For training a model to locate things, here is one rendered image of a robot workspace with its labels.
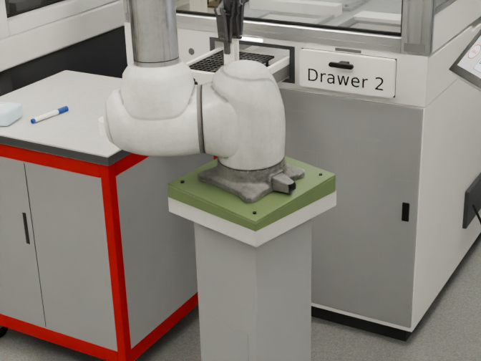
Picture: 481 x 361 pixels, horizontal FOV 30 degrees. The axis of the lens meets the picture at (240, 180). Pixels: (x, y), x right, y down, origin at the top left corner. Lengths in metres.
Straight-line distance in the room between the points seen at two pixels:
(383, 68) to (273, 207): 0.74
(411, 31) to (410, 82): 0.15
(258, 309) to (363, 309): 0.87
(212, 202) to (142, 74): 0.32
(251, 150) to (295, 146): 0.81
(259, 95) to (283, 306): 0.53
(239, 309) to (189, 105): 0.50
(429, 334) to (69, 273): 1.17
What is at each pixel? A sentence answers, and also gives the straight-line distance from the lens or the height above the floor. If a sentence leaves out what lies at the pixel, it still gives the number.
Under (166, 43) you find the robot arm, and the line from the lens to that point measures 1.93.
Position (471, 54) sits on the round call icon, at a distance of 2.32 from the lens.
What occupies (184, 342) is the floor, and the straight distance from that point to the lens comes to 2.94.
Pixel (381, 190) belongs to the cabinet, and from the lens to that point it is 2.69.
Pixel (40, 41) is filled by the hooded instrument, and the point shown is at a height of 0.86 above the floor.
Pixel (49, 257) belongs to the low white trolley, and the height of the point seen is 0.39.
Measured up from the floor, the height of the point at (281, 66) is 0.88.
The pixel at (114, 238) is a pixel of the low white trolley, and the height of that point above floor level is 0.51.
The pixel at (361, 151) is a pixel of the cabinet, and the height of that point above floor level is 0.64.
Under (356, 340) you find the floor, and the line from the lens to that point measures 2.94.
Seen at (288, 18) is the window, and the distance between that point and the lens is 2.67.
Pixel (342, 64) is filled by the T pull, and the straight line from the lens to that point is 2.55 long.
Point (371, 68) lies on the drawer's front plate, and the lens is 2.56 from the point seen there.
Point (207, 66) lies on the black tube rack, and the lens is 2.60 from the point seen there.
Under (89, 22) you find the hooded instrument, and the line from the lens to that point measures 3.37.
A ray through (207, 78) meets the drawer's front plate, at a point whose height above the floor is 0.92.
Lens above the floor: 1.62
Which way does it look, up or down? 23 degrees down
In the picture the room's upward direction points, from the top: 2 degrees counter-clockwise
